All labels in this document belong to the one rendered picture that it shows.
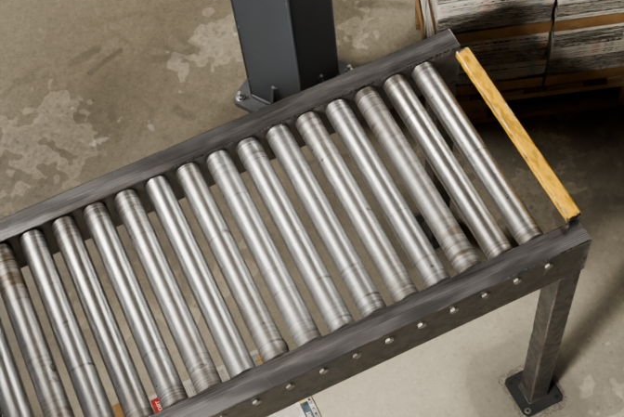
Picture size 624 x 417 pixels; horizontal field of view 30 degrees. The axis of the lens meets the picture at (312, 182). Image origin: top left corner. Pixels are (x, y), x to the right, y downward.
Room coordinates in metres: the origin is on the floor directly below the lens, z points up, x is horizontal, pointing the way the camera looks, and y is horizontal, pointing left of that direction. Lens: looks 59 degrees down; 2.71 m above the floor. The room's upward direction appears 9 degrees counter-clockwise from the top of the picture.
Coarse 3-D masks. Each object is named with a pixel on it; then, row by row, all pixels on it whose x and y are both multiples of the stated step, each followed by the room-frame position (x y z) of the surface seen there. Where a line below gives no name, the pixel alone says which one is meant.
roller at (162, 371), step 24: (96, 216) 1.14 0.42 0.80; (96, 240) 1.10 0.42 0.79; (120, 240) 1.09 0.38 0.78; (120, 264) 1.03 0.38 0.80; (120, 288) 0.98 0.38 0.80; (144, 312) 0.93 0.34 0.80; (144, 336) 0.88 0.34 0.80; (144, 360) 0.84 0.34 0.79; (168, 360) 0.83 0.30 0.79; (168, 384) 0.78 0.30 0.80
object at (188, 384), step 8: (256, 352) 1.15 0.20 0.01; (256, 360) 1.13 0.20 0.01; (216, 368) 1.13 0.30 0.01; (224, 368) 1.12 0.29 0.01; (224, 376) 1.10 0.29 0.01; (184, 384) 1.10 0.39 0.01; (192, 384) 1.09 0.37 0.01; (192, 392) 1.07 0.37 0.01; (152, 400) 1.07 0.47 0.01; (304, 400) 1.01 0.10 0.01; (312, 400) 1.01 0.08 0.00; (152, 408) 1.05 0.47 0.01; (160, 408) 1.04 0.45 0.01; (288, 408) 1.00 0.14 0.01; (296, 408) 0.99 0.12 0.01; (304, 408) 0.99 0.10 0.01; (312, 408) 0.99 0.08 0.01; (272, 416) 0.98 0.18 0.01; (280, 416) 0.98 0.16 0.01; (288, 416) 0.98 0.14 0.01; (296, 416) 0.97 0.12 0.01; (304, 416) 0.97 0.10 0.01; (312, 416) 0.97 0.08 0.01
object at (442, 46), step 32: (448, 32) 1.45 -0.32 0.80; (384, 64) 1.39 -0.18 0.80; (416, 64) 1.38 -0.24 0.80; (448, 64) 1.40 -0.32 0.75; (320, 96) 1.34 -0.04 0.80; (352, 96) 1.34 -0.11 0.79; (384, 96) 1.36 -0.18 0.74; (224, 128) 1.30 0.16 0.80; (256, 128) 1.29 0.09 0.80; (160, 160) 1.25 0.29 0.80; (192, 160) 1.24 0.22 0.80; (64, 192) 1.21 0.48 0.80; (96, 192) 1.20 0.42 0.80; (0, 224) 1.16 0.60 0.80; (32, 224) 1.15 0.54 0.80
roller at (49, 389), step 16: (0, 256) 1.09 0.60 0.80; (16, 256) 1.10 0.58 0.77; (0, 272) 1.05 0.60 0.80; (16, 272) 1.05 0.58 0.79; (0, 288) 1.02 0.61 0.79; (16, 288) 1.02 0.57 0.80; (16, 304) 0.98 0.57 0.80; (32, 304) 0.99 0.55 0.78; (16, 320) 0.95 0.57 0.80; (32, 320) 0.95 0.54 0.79; (16, 336) 0.92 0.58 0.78; (32, 336) 0.91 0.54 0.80; (32, 352) 0.88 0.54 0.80; (48, 352) 0.88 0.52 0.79; (32, 368) 0.85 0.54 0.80; (48, 368) 0.85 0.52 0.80; (32, 384) 0.83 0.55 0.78; (48, 384) 0.81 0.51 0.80; (48, 400) 0.78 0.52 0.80; (64, 400) 0.78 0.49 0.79; (48, 416) 0.76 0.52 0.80; (64, 416) 0.75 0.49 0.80
